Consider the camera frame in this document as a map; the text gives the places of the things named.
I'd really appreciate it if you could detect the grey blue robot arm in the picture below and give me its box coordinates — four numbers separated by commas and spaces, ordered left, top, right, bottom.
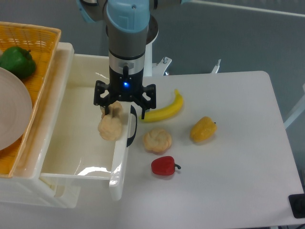
76, 0, 184, 117

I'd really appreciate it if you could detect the round swirl bread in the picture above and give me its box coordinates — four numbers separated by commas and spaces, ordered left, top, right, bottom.
142, 128, 172, 155

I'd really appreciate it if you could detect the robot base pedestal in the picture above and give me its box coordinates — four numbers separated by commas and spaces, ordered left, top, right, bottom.
143, 15, 159, 77

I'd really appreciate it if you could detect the white drawer cabinet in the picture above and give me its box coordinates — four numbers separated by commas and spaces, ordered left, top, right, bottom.
0, 42, 80, 208

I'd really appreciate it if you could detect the open white upper drawer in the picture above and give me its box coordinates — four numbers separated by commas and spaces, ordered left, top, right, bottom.
41, 54, 132, 201

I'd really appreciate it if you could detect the square beige bread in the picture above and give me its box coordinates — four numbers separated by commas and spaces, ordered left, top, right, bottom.
98, 101, 123, 141

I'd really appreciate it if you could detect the yellow bell pepper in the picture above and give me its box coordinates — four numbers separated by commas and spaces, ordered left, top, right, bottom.
190, 116, 217, 143

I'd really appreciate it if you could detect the orange plastic basket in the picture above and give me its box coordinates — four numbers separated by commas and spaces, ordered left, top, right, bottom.
0, 21, 61, 178

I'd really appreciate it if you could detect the green bell pepper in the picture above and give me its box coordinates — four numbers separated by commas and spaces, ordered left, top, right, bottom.
0, 46, 36, 80

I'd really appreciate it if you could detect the pale pink plate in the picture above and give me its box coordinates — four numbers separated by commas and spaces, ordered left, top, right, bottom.
0, 68, 32, 150

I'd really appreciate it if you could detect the black device at table edge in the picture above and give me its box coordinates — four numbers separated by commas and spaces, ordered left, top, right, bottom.
288, 194, 305, 219

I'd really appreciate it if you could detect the red bell pepper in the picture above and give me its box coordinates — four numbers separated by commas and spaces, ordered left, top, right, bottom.
151, 156, 181, 176

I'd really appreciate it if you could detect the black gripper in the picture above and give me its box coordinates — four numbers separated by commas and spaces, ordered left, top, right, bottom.
93, 66, 156, 120

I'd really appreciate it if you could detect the black drawer handle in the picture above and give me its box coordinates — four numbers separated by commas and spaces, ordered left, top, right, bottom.
126, 105, 138, 147

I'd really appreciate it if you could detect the yellow banana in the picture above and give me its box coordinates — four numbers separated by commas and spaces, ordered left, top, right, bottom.
141, 89, 184, 123

